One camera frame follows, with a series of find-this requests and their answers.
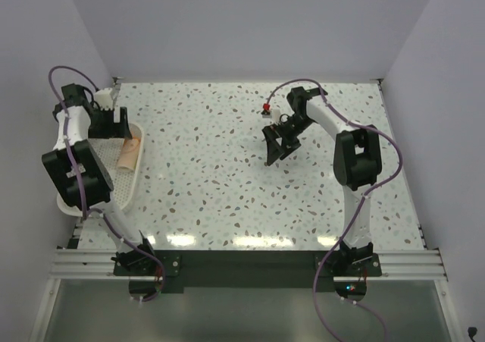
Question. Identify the aluminium frame rail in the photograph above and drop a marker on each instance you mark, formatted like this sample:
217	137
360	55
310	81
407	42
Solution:
396	265

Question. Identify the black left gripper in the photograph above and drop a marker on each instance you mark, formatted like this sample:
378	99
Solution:
114	130

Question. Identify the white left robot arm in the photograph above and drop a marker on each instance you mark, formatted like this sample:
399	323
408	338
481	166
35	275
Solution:
134	251

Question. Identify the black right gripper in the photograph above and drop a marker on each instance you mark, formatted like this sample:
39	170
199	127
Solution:
275	150

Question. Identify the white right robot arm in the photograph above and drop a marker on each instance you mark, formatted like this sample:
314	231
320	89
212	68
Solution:
356	165

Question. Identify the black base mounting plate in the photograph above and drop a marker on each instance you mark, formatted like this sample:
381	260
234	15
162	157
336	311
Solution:
173	271

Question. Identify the white perforated plastic basket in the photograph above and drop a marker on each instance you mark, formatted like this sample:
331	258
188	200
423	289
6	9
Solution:
121	175

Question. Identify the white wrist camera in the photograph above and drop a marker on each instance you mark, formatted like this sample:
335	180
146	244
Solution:
106	98
270	113

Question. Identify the orange patterned towel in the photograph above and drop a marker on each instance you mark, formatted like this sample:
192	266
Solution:
129	154

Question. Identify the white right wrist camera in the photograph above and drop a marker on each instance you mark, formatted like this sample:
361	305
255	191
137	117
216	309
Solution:
270	113

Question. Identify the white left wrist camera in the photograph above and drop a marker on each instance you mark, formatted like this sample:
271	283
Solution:
106	98

